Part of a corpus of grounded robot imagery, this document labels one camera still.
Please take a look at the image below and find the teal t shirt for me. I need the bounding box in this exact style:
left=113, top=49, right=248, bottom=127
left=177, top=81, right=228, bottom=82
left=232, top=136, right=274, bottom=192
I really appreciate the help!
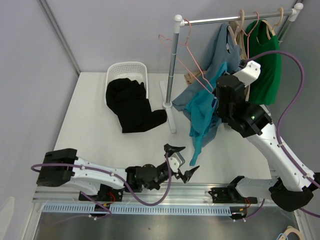
left=184, top=61, right=228, bottom=166

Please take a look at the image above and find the black t shirt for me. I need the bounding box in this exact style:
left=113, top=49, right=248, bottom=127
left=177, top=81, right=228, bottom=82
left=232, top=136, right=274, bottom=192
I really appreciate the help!
left=105, top=78, right=167, bottom=134

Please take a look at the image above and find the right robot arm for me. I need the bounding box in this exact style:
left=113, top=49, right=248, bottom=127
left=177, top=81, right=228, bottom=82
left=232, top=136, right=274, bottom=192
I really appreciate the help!
left=215, top=74, right=320, bottom=212

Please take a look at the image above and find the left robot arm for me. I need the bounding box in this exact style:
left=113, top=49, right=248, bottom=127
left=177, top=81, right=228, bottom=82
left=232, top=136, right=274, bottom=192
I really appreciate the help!
left=32, top=144, right=198, bottom=202

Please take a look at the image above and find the grey blue t shirt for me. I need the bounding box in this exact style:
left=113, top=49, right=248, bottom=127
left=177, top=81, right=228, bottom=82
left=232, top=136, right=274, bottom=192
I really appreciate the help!
left=172, top=22, right=242, bottom=112

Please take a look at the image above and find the green t shirt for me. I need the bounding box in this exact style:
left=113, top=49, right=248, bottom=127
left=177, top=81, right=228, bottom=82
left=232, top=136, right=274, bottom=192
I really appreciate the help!
left=243, top=19, right=282, bottom=105

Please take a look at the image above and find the beige hanger on floor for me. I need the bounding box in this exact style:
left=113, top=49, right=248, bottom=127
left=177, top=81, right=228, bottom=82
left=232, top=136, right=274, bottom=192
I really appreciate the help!
left=276, top=226, right=305, bottom=240

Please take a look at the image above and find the beige t shirt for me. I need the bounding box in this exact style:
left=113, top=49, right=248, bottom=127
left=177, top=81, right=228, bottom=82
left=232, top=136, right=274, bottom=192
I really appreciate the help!
left=184, top=20, right=252, bottom=102

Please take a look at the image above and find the white perforated plastic basket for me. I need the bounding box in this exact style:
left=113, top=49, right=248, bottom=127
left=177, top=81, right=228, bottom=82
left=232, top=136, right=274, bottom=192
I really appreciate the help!
left=105, top=61, right=151, bottom=113

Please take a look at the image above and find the silver white clothes rack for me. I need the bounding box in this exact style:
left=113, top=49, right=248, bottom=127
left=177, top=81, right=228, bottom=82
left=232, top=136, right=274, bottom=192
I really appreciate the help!
left=159, top=0, right=304, bottom=134

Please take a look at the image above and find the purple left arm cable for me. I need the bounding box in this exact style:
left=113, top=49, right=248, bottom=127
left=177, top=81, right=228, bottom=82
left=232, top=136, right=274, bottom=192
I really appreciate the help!
left=30, top=152, right=173, bottom=222

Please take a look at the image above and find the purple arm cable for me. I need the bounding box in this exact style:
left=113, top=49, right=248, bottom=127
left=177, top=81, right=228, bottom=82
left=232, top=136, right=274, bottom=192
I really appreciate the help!
left=30, top=152, right=173, bottom=222
left=243, top=50, right=320, bottom=221

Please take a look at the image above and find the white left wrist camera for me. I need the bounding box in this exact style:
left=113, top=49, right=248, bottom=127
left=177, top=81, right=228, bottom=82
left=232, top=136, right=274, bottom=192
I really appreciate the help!
left=168, top=152, right=186, bottom=173

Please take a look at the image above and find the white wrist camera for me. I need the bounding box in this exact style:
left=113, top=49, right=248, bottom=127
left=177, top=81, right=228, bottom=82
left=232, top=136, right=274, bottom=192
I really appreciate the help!
left=168, top=152, right=186, bottom=173
left=233, top=60, right=261, bottom=87

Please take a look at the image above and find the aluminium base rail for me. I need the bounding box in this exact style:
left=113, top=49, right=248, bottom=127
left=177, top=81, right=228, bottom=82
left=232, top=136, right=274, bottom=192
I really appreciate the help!
left=32, top=183, right=227, bottom=206

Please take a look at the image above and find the white slotted cable duct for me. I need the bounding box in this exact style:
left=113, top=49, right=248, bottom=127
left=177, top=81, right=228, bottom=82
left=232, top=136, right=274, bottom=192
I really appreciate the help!
left=42, top=203, right=232, bottom=217

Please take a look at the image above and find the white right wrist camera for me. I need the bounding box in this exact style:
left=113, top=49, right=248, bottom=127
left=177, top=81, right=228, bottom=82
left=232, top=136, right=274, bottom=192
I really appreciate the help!
left=233, top=60, right=261, bottom=87

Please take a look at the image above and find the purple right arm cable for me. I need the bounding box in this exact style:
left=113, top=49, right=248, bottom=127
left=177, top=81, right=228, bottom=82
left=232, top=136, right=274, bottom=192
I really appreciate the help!
left=243, top=50, right=320, bottom=221

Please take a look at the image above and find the grey wall corner profile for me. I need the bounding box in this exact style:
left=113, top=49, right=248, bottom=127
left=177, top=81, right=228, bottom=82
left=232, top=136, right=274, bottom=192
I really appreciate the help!
left=37, top=0, right=81, bottom=76

